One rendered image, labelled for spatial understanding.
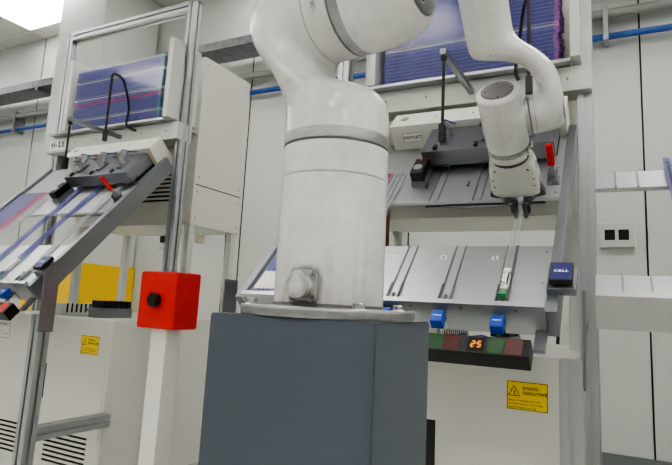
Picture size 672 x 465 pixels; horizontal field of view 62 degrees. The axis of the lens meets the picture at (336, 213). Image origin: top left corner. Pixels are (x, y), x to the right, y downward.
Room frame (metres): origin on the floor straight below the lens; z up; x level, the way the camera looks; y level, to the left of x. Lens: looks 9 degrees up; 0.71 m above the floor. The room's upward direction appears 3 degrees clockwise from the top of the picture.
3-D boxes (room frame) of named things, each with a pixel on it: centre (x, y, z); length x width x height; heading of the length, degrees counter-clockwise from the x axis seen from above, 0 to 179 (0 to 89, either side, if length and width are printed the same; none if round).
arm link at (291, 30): (0.64, 0.03, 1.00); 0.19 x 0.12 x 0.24; 54
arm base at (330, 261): (0.62, 0.00, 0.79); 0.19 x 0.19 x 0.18
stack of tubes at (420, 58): (1.58, -0.38, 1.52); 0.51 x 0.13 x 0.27; 62
